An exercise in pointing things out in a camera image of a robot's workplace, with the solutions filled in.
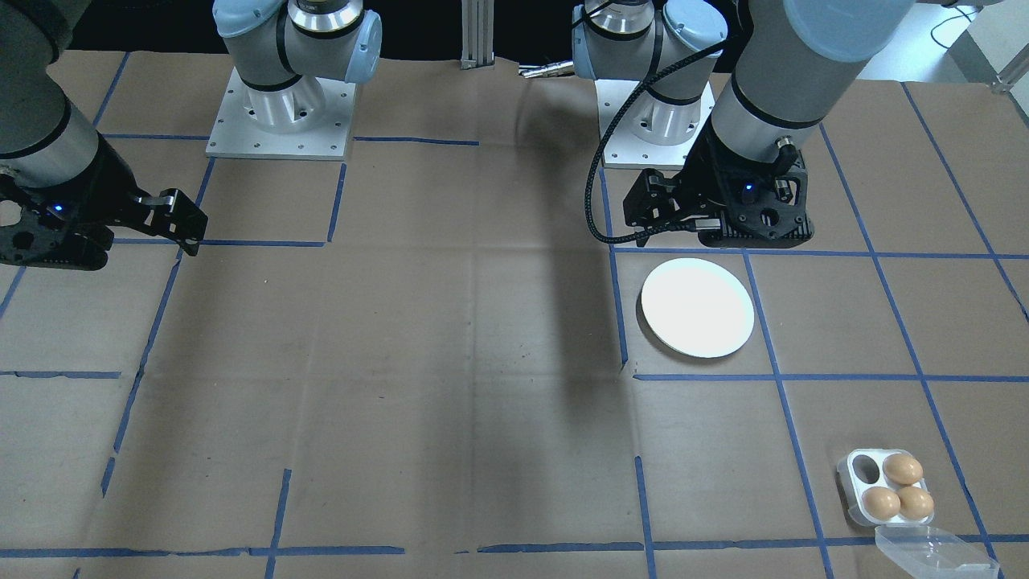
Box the brown egg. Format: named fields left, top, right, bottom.
left=863, top=487, right=902, bottom=519
left=883, top=454, right=924, bottom=486
left=897, top=487, right=936, bottom=521

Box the white round plate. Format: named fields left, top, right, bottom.
left=640, top=257, right=756, bottom=359

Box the clear plastic egg carton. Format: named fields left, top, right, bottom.
left=837, top=448, right=1002, bottom=579

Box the white square base plate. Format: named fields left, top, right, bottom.
left=599, top=80, right=716, bottom=170
left=206, top=67, right=358, bottom=161

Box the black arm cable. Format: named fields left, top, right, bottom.
left=587, top=40, right=728, bottom=246

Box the aluminium frame post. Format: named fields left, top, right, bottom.
left=461, top=0, right=496, bottom=71

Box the thin black floor cable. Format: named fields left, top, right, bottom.
left=930, top=6, right=978, bottom=49

